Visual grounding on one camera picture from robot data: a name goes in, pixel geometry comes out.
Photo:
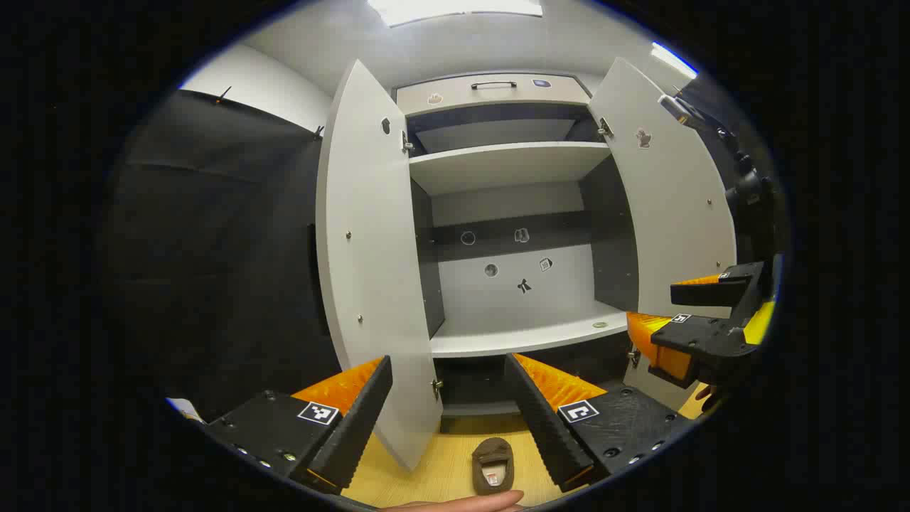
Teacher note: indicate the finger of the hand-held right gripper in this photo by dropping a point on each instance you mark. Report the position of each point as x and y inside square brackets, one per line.
[700, 338]
[704, 293]

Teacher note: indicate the black backdrop cloth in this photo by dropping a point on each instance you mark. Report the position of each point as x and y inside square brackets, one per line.
[213, 249]

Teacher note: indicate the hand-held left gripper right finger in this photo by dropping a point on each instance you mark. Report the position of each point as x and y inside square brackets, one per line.
[540, 419]

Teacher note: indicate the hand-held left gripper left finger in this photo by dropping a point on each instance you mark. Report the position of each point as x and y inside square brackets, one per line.
[359, 419]

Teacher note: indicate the brown fuzzy shoe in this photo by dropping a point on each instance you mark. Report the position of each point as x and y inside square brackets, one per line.
[493, 466]

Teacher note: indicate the ceiling light panel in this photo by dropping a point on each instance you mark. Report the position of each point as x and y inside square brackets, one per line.
[674, 60]
[455, 8]

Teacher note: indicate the grey cabinet shelf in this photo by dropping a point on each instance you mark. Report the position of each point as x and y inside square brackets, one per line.
[519, 334]
[505, 163]

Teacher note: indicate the grey shoe cabinet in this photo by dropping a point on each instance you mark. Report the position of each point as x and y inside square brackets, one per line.
[512, 284]

